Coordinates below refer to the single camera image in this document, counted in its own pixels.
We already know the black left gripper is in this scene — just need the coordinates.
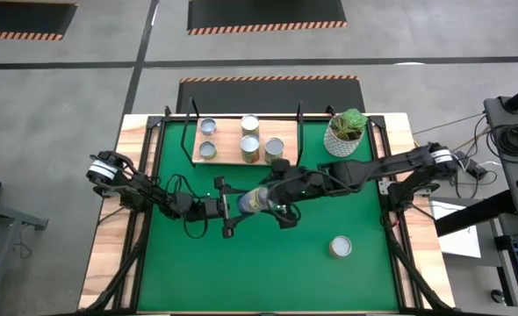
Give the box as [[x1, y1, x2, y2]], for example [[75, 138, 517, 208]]
[[196, 176, 248, 239]]

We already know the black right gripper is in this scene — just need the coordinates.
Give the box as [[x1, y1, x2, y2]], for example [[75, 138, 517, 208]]
[[258, 159, 326, 229]]

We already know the yellow and blue labelled can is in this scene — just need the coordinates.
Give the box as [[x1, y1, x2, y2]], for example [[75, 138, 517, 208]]
[[235, 186, 274, 217]]

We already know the green can with yellow circles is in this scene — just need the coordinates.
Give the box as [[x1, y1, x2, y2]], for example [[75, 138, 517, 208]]
[[263, 137, 286, 166]]

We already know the tall orange pineapple can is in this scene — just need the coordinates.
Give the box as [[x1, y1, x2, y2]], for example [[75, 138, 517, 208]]
[[239, 133, 262, 165]]

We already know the tall blue-green can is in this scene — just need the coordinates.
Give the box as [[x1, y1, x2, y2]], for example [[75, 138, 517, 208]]
[[240, 113, 261, 138]]

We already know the short yellow-green can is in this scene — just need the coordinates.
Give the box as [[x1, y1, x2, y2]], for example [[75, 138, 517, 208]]
[[198, 140, 219, 161]]

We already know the green table mat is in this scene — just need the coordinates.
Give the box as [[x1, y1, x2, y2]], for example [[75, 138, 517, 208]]
[[136, 118, 400, 313]]

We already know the succulent in white pot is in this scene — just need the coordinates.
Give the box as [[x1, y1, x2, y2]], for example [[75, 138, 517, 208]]
[[322, 108, 370, 158]]

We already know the tan can with silver lid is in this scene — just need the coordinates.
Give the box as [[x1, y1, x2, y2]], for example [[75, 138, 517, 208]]
[[327, 235, 354, 259]]

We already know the short red and white can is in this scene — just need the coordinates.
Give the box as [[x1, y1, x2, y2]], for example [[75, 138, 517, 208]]
[[198, 117, 219, 137]]

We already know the black hazard-striped floor mat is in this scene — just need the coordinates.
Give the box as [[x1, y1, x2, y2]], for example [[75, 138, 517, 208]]
[[176, 75, 367, 114], [187, 0, 349, 36], [0, 0, 79, 42]]

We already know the white paper sheet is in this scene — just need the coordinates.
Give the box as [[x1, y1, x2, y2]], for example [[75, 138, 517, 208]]
[[429, 199, 483, 260]]

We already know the black power adapter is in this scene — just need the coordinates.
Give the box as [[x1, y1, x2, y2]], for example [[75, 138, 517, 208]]
[[454, 151, 488, 179]]

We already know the grey desk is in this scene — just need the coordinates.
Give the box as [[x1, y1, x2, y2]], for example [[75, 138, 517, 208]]
[[0, 197, 49, 316]]

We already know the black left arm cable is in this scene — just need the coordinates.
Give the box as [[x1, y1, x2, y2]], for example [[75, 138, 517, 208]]
[[165, 173, 211, 241]]

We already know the wooden shelf with black frame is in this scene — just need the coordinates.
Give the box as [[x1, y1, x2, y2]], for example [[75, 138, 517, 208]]
[[179, 97, 306, 169]]

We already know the black aluminium table frame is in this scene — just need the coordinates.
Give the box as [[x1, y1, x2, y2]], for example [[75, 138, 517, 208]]
[[76, 104, 457, 316]]

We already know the coiled black cable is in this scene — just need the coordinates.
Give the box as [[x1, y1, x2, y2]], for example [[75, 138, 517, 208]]
[[488, 123, 518, 153]]

